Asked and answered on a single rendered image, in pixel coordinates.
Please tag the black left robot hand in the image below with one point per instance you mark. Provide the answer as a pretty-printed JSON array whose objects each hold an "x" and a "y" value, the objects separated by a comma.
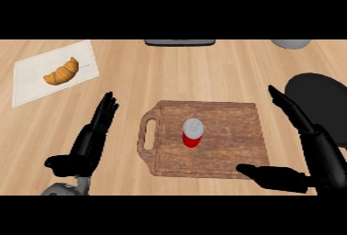
[{"x": 91, "y": 143}]

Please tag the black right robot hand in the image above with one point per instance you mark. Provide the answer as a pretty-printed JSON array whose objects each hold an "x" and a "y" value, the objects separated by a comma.
[{"x": 316, "y": 153}]

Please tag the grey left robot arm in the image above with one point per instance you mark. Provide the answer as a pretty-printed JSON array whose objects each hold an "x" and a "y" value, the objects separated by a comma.
[{"x": 68, "y": 187}]

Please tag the black pan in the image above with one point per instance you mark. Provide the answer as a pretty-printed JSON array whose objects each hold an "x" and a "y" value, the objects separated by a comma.
[{"x": 320, "y": 101}]

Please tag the red can with grey lid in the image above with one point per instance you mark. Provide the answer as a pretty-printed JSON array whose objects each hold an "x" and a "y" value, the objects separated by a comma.
[{"x": 192, "y": 132}]

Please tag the brown wooden cutting board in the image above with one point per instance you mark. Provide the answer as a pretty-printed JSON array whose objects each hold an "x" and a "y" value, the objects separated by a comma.
[{"x": 207, "y": 139}]

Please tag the golden brown croissant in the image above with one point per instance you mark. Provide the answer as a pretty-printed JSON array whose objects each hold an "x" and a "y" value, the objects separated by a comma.
[{"x": 62, "y": 72}]

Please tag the grey round object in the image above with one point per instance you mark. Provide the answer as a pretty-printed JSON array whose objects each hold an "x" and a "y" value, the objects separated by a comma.
[{"x": 291, "y": 43}]

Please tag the dark grey flat appliance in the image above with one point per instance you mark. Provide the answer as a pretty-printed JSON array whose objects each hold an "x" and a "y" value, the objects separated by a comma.
[{"x": 179, "y": 42}]

